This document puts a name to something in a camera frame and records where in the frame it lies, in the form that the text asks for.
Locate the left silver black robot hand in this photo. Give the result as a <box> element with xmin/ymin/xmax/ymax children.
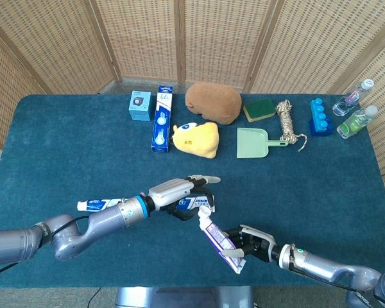
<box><xmin>147</xmin><ymin>175</ymin><xmax>221</xmax><ymax>222</ymax></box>

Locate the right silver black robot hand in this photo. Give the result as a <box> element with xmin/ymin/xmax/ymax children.
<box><xmin>218</xmin><ymin>224</ymin><xmax>277</xmax><ymax>262</ymax></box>

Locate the purple white toothpaste tube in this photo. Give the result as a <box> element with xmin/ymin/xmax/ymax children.
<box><xmin>198</xmin><ymin>206</ymin><xmax>246</xmax><ymax>275</ymax></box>

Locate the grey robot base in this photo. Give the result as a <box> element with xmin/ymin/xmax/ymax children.
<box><xmin>115</xmin><ymin>285</ymin><xmax>255</xmax><ymax>308</ymax></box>

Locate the blue Crest logo toothpaste tube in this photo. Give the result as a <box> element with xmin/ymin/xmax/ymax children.
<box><xmin>176</xmin><ymin>195</ymin><xmax>216</xmax><ymax>214</ymax></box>

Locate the long blue toothpaste carton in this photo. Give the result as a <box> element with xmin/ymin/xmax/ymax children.
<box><xmin>151</xmin><ymin>85</ymin><xmax>174</xmax><ymax>153</ymax></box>

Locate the crumpled blue white toothpaste tube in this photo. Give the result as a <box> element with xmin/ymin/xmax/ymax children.
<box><xmin>76</xmin><ymin>198</ymin><xmax>124</xmax><ymax>213</ymax></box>

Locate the yellow plush toy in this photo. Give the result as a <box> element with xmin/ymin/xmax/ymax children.
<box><xmin>173</xmin><ymin>121</ymin><xmax>219</xmax><ymax>159</ymax></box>

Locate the small light blue box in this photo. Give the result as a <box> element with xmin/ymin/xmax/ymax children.
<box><xmin>128</xmin><ymin>90</ymin><xmax>152</xmax><ymax>122</ymax></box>

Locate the teal carpet table cover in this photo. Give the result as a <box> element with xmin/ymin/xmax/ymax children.
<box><xmin>0</xmin><ymin>93</ymin><xmax>385</xmax><ymax>289</ymax></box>

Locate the light green plastic dustpan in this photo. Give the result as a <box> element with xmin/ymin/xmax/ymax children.
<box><xmin>236</xmin><ymin>127</ymin><xmax>289</xmax><ymax>159</ymax></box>

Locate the brown plush toy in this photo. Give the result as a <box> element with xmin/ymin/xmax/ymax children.
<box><xmin>184</xmin><ymin>81</ymin><xmax>243</xmax><ymax>125</ymax></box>

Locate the green yellow sponge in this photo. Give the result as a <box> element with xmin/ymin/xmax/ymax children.
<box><xmin>243</xmin><ymin>98</ymin><xmax>276</xmax><ymax>123</ymax></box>

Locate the blue toy building block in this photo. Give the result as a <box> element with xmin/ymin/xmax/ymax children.
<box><xmin>309</xmin><ymin>98</ymin><xmax>334</xmax><ymax>137</ymax></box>

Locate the green liquid plastic bottle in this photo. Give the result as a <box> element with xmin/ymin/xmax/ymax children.
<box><xmin>336</xmin><ymin>105</ymin><xmax>379</xmax><ymax>139</ymax></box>

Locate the woven wicker folding screen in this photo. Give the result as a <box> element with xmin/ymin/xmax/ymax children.
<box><xmin>0</xmin><ymin>0</ymin><xmax>385</xmax><ymax>225</ymax></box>

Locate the clear water bottle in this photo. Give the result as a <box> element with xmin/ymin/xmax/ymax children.
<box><xmin>332</xmin><ymin>78</ymin><xmax>375</xmax><ymax>117</ymax></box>

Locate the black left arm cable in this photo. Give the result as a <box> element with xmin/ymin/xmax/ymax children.
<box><xmin>0</xmin><ymin>215</ymin><xmax>92</xmax><ymax>280</ymax></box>

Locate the coiled beige rope bundle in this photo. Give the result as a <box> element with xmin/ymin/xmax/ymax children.
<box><xmin>275</xmin><ymin>99</ymin><xmax>308</xmax><ymax>153</ymax></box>

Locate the thin black floor cable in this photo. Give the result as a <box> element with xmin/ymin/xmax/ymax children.
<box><xmin>87</xmin><ymin>287</ymin><xmax>102</xmax><ymax>308</ymax></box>

